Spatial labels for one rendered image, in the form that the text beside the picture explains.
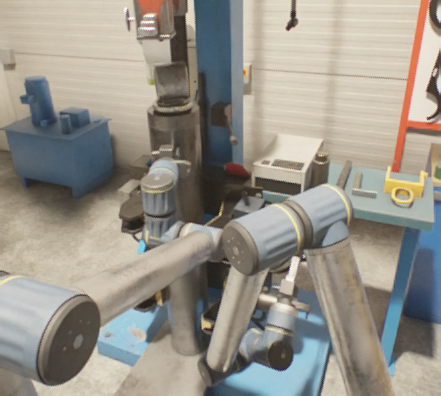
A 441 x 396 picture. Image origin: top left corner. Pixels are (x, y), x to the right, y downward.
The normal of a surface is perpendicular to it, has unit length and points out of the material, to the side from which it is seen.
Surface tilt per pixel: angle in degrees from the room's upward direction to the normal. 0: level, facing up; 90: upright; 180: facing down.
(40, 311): 17
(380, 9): 90
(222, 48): 90
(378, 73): 90
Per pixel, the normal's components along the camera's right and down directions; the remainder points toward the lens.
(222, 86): -0.40, 0.42
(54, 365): 0.88, 0.19
